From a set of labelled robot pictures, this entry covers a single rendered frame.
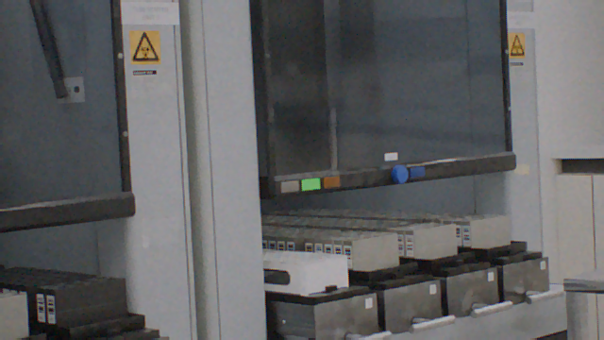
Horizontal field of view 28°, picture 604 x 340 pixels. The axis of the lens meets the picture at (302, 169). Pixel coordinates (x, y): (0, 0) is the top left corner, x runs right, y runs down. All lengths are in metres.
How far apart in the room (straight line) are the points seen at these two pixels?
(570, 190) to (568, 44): 0.53
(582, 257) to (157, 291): 2.78
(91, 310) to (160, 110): 0.30
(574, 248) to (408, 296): 2.44
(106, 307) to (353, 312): 0.41
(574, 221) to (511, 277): 2.20
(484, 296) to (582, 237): 2.25
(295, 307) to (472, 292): 0.37
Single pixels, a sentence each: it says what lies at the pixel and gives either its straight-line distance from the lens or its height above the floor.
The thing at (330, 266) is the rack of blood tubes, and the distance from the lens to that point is 1.87.
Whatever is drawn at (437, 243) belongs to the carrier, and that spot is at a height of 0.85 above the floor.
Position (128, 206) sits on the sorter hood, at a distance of 1.66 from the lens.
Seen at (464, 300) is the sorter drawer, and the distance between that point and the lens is 2.06.
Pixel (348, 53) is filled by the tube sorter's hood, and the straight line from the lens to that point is 1.96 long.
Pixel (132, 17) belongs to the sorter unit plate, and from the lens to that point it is 1.70.
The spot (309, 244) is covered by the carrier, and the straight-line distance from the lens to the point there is 2.03.
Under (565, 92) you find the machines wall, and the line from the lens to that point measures 4.44.
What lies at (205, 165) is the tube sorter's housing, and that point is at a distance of 1.77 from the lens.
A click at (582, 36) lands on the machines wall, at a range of 4.54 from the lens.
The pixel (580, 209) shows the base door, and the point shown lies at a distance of 4.33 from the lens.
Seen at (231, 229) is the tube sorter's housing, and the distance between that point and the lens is 1.80.
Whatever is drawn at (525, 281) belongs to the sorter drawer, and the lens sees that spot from 2.19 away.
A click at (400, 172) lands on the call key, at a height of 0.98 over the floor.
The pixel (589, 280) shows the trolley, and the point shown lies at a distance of 1.87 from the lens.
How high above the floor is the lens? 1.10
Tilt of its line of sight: 3 degrees down
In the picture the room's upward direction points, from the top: 3 degrees counter-clockwise
